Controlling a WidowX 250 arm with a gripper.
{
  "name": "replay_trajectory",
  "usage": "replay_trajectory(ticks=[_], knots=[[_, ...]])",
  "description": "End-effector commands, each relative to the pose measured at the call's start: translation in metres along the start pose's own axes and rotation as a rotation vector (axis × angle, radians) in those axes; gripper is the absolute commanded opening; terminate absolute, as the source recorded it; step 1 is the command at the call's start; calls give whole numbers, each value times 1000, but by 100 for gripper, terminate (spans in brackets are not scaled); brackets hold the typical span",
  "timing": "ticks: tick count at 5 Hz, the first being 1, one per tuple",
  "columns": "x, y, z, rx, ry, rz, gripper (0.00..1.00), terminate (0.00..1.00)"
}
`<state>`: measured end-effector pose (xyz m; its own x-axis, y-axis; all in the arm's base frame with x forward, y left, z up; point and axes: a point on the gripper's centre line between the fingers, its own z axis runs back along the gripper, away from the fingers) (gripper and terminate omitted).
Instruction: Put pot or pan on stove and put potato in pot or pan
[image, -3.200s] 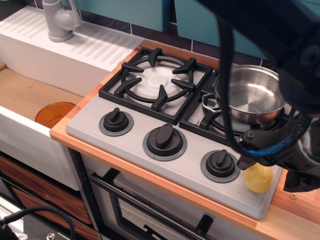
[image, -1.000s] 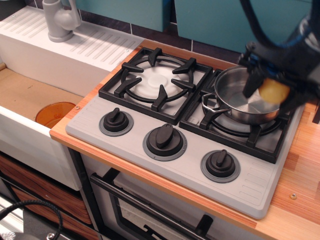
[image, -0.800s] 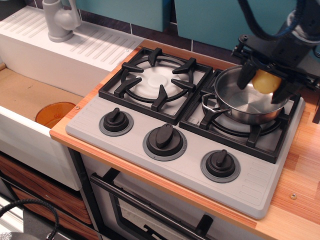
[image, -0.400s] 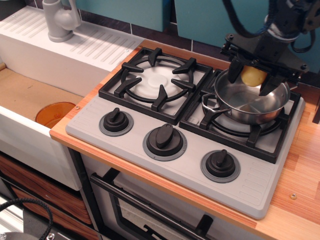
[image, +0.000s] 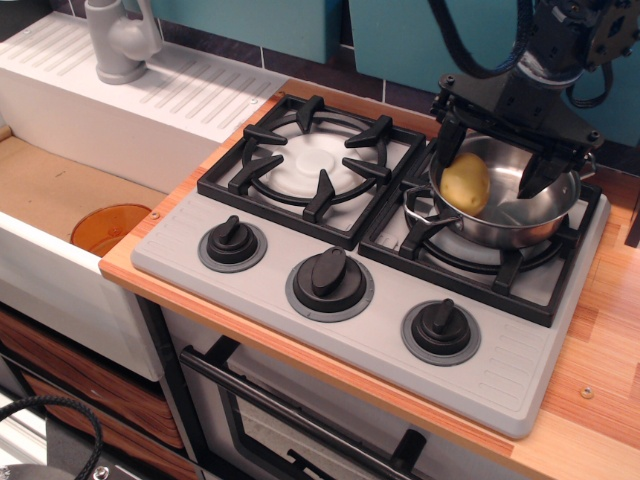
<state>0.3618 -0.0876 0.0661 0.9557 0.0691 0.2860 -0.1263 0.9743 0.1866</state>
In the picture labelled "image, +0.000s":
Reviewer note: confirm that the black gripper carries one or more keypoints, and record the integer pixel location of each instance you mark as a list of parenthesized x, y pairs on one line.
[(523, 106)]

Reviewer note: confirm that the yellow potato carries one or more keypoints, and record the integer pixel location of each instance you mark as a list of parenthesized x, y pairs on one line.
[(465, 184)]

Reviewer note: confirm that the stainless steel pot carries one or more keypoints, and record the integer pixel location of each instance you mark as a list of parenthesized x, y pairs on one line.
[(506, 222)]

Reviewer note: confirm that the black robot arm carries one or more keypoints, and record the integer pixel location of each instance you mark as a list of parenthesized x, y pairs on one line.
[(593, 32)]

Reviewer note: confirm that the black right stove knob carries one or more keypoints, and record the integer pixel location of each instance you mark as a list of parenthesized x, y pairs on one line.
[(441, 333)]

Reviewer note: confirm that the black stove knob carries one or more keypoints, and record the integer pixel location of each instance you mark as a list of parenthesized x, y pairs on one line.
[(330, 287), (232, 246), (441, 333)]

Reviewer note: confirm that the grey toy stove top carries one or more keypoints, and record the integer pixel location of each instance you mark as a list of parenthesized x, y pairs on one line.
[(501, 386)]

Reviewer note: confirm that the black middle stove knob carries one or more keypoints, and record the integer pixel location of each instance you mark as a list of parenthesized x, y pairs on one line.
[(330, 287)]

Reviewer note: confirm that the black left stove knob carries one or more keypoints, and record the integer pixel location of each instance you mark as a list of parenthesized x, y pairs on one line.
[(232, 246)]

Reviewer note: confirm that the black right burner grate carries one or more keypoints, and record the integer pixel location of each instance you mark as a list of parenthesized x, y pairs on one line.
[(541, 283)]

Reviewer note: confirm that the grey toy faucet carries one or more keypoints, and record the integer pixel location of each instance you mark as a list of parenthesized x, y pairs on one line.
[(122, 45)]

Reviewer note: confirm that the orange plastic sink drain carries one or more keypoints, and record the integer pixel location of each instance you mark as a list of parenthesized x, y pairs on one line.
[(102, 229)]

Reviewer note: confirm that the white toy sink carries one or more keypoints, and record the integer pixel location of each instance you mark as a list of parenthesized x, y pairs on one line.
[(71, 144)]

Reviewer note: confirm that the wooden drawer fronts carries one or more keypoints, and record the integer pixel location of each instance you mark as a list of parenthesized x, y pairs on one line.
[(136, 419)]

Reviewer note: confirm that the oven door with handle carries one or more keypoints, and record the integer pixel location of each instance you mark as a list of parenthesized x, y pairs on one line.
[(276, 422)]

